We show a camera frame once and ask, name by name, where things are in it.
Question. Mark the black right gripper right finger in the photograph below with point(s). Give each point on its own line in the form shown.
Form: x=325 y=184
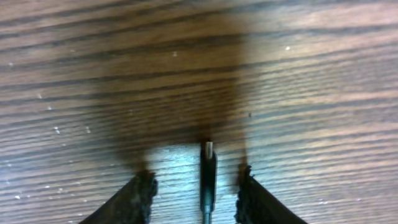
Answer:
x=256 y=205

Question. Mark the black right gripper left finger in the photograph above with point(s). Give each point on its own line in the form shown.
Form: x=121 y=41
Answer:
x=129 y=205

